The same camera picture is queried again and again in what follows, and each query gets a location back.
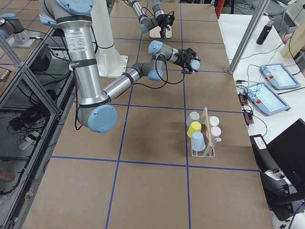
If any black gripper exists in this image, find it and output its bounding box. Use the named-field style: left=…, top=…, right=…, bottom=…
left=174, top=48, right=198, bottom=74
left=157, top=13, right=174, bottom=40

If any blue cup front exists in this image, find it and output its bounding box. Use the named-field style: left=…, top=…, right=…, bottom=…
left=190, top=59, right=200, bottom=71

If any blue cup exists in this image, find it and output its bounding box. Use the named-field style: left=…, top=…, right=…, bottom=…
left=190, top=59, right=200, bottom=71
left=191, top=132, right=205, bottom=151

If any white plastic cup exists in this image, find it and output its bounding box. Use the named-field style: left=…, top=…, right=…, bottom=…
left=186, top=111, right=200, bottom=126

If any yellow plastic cup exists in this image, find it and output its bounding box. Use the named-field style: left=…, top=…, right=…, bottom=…
left=187, top=121, right=202, bottom=138

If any pale green cup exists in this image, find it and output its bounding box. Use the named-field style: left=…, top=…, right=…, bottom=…
left=208, top=116, right=220, bottom=126

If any pink plastic cup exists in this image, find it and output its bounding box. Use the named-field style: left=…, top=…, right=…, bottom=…
left=210, top=126, right=222, bottom=138

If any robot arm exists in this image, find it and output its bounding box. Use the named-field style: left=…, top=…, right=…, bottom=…
left=127, top=0, right=175, bottom=40
left=40, top=0, right=200, bottom=133

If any cream cartoon tray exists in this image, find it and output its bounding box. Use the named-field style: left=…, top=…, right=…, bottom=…
left=149, top=25, right=173, bottom=39

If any black water bottle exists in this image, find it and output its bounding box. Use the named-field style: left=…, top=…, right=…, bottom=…
left=256, top=20, right=274, bottom=45

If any blue teach pendant near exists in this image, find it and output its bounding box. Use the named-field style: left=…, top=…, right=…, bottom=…
left=244, top=82, right=290, bottom=116

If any blue teach pendant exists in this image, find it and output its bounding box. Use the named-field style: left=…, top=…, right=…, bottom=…
left=260, top=63, right=301, bottom=90
left=244, top=82, right=290, bottom=116

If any blue teach pendant far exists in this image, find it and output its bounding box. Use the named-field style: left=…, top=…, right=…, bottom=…
left=260, top=63, right=301, bottom=90

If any black laptop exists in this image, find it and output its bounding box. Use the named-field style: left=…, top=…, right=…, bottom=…
left=267, top=118, right=305, bottom=191

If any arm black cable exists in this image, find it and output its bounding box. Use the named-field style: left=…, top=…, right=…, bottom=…
left=133, top=56, right=191, bottom=89

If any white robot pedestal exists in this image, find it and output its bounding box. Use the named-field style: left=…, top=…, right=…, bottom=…
left=91, top=0, right=128, bottom=78

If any white wire cup rack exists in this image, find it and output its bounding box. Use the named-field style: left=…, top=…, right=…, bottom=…
left=191, top=107, right=222, bottom=158

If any aluminium frame post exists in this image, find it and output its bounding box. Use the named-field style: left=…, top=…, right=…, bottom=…
left=228, top=0, right=270, bottom=75

